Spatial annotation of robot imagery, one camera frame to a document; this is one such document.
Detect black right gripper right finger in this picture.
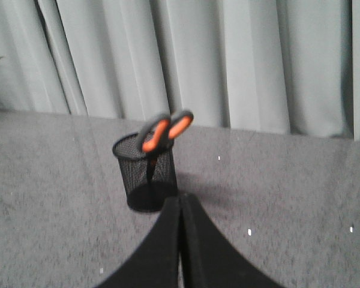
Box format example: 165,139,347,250
181,194,281,287

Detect grey orange handled scissors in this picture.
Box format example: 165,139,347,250
136,110,194,184

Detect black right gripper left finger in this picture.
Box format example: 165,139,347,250
98,197,181,287

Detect black mesh pen holder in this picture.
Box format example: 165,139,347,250
112,133,178,212

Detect grey curtain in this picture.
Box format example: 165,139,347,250
0,1,360,140

